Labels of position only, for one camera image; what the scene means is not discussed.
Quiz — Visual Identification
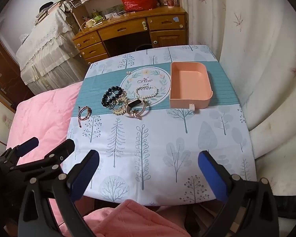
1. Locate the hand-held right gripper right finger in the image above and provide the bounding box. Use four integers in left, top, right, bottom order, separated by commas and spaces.
198, 150, 280, 237

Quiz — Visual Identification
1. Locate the pink plastic box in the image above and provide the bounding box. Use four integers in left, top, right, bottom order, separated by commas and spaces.
169, 62, 214, 111

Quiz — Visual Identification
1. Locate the tree print tablecloth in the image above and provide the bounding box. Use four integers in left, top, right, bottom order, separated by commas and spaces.
62, 45, 258, 206

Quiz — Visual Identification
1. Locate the pink quilted blanket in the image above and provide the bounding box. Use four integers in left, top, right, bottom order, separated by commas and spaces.
5, 82, 84, 228

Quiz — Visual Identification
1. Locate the wooden desk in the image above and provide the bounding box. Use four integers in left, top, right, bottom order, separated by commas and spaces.
71, 6, 189, 66

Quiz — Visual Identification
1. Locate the brown wooden door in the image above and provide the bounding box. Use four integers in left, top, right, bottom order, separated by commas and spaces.
0, 39, 34, 100

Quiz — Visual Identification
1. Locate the pink fleece garment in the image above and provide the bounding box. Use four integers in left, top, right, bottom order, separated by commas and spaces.
82, 199, 191, 237

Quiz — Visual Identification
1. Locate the black bead bracelet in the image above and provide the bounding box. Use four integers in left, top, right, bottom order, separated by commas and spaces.
101, 86, 124, 109

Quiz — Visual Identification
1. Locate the white pearl bracelet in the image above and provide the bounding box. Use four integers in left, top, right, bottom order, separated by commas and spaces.
135, 85, 159, 100

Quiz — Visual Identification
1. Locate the red string bracelet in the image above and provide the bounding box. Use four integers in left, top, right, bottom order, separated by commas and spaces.
78, 106, 92, 128

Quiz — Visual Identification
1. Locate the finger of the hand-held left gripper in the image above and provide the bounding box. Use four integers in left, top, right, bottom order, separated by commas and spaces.
0, 137, 39, 169
10, 139, 76, 181

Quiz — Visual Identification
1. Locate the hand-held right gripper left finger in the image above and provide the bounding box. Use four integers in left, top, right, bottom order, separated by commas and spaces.
18, 150, 100, 237

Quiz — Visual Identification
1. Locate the stack of books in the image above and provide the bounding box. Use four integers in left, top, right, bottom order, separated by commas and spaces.
35, 2, 65, 25

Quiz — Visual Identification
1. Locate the gold chain bracelet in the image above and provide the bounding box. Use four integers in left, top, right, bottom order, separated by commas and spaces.
113, 95, 130, 116

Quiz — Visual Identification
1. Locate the white lace cover cloth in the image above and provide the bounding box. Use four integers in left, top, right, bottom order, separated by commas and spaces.
16, 1, 88, 94

